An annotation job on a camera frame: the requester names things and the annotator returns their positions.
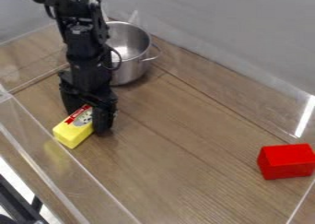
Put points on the silver steel pot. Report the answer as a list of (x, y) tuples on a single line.
[(136, 51)]

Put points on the yellow butter block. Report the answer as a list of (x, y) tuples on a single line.
[(75, 128)]

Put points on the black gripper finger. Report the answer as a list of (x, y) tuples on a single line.
[(103, 118), (72, 101)]

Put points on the clear acrylic enclosure wall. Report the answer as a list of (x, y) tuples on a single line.
[(230, 90)]

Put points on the red block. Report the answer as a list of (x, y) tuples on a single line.
[(286, 161)]

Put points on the black table frame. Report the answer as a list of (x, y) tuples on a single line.
[(22, 212)]

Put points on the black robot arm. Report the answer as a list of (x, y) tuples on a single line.
[(82, 28)]

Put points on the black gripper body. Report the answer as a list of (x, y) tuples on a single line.
[(88, 79)]

